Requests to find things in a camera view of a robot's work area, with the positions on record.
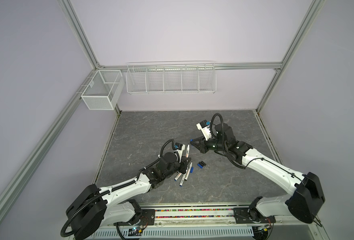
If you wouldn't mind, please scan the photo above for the white marker black tip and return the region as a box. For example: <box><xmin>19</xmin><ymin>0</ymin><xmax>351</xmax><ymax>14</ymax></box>
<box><xmin>174</xmin><ymin>173</ymin><xmax>183</xmax><ymax>181</ymax></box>

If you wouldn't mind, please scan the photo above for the blue capped white marker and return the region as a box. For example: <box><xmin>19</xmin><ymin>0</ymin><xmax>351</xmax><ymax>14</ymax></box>
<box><xmin>185</xmin><ymin>144</ymin><xmax>190</xmax><ymax>158</ymax></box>

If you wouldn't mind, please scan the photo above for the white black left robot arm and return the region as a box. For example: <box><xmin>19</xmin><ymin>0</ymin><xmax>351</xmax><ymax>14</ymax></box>
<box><xmin>60</xmin><ymin>152</ymin><xmax>192</xmax><ymax>240</ymax></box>

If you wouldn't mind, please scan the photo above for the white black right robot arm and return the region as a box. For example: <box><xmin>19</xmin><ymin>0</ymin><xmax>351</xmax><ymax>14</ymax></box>
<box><xmin>190</xmin><ymin>137</ymin><xmax>325</xmax><ymax>224</ymax></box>

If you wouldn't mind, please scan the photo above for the white marker blue end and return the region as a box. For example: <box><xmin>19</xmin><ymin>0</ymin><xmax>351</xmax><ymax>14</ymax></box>
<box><xmin>184</xmin><ymin>162</ymin><xmax>193</xmax><ymax>181</ymax></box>

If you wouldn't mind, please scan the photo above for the white marker blue tip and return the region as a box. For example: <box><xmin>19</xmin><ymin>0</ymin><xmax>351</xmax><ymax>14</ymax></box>
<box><xmin>180</xmin><ymin>173</ymin><xmax>189</xmax><ymax>187</ymax></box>

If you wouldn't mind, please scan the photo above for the white mesh box basket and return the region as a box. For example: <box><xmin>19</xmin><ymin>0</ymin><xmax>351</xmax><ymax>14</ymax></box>
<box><xmin>81</xmin><ymin>70</ymin><xmax>125</xmax><ymax>111</ymax></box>

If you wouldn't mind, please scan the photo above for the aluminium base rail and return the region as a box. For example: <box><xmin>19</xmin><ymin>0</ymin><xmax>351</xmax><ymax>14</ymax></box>
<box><xmin>140</xmin><ymin>203</ymin><xmax>306</xmax><ymax>227</ymax></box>

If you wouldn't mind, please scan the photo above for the white wire shelf basket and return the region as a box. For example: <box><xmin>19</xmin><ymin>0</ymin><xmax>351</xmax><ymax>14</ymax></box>
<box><xmin>126</xmin><ymin>61</ymin><xmax>217</xmax><ymax>94</ymax></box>

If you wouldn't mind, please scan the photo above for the white vented cable duct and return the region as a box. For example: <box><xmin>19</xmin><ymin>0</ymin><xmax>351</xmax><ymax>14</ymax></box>
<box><xmin>92</xmin><ymin>226</ymin><xmax>254</xmax><ymax>240</ymax></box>

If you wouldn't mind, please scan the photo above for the back aluminium frame beam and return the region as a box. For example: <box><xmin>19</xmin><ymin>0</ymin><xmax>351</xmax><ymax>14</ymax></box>
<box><xmin>99</xmin><ymin>61</ymin><xmax>283</xmax><ymax>72</ymax></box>

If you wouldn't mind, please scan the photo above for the aluminium frame beam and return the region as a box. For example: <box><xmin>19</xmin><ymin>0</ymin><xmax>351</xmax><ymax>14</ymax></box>
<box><xmin>0</xmin><ymin>70</ymin><xmax>97</xmax><ymax>224</ymax></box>
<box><xmin>99</xmin><ymin>61</ymin><xmax>283</xmax><ymax>72</ymax></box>

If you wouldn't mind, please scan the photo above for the right aluminium frame post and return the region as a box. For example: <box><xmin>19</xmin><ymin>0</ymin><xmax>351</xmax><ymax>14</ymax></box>
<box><xmin>256</xmin><ymin>0</ymin><xmax>325</xmax><ymax>114</ymax></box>

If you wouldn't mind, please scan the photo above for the aluminium corner frame post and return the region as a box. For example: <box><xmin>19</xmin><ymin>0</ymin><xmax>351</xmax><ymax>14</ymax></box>
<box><xmin>57</xmin><ymin>0</ymin><xmax>101</xmax><ymax>69</ymax></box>

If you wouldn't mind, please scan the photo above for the left aluminium frame beam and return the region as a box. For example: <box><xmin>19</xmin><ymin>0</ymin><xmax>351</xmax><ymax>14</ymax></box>
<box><xmin>0</xmin><ymin>70</ymin><xmax>97</xmax><ymax>224</ymax></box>

